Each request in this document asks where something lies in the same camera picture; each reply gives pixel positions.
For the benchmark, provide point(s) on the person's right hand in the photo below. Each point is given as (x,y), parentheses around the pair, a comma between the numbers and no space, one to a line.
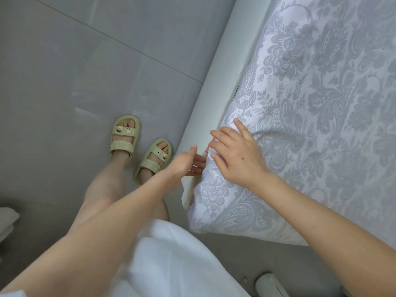
(241,160)

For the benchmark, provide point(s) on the person's left hand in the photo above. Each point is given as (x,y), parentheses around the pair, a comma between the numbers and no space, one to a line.
(180,169)

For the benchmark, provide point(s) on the blue-grey cloth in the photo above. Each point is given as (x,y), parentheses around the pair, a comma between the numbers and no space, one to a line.
(322,89)

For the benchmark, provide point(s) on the person's right forearm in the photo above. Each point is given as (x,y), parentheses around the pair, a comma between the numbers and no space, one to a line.
(334,238)

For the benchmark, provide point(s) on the person's left forearm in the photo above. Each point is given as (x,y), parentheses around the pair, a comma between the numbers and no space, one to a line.
(86,244)

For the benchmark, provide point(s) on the person's right leg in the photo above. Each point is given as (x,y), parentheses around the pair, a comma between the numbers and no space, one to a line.
(162,210)

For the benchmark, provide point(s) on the person's leg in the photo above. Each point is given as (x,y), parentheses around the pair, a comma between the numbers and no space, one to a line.
(162,210)
(102,188)

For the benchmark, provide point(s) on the person's left leg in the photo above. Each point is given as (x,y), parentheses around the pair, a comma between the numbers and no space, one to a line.
(102,188)

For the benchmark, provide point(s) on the person's white shorts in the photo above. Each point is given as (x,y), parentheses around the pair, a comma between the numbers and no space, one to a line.
(179,263)

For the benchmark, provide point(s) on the person's white shirt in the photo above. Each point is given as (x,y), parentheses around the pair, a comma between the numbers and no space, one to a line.
(12,293)

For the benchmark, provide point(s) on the grey lidded trash can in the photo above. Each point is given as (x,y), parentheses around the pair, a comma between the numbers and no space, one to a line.
(271,286)

